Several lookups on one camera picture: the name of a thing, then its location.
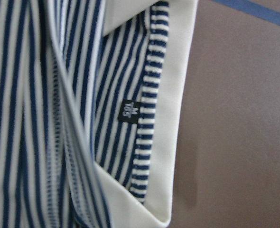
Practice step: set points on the navy white striped polo shirt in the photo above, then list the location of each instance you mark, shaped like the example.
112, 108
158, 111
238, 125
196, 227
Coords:
90, 99

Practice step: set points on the blue tape line near shirt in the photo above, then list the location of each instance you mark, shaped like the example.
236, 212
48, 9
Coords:
253, 9

